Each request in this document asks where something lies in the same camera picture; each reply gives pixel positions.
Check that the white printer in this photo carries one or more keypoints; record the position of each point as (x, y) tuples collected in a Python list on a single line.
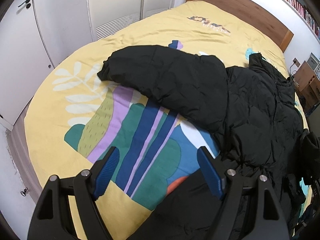
[(314, 63)]

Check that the yellow cartoon bed cover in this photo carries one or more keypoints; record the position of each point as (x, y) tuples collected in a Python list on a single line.
[(75, 118)]

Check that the wooden headboard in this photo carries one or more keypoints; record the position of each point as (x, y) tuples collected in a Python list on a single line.
[(258, 17)]

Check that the wall power socket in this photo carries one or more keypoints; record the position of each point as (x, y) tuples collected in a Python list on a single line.
[(296, 62)]

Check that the black door handle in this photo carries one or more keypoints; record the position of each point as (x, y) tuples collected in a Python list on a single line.
[(27, 4)]

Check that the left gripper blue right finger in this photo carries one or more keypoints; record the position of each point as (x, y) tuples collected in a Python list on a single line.
[(228, 186)]

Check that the black puffer coat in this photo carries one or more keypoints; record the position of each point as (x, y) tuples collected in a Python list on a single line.
[(250, 114)]

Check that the white door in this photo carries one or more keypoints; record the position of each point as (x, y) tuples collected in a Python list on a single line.
[(24, 61)]

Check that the wooden nightstand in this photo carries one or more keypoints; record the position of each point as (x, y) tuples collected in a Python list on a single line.
[(306, 86)]

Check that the white wardrobe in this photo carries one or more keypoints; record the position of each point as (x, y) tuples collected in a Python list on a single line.
[(109, 16)]

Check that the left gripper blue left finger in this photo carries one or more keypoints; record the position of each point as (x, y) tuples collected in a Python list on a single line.
[(52, 218)]

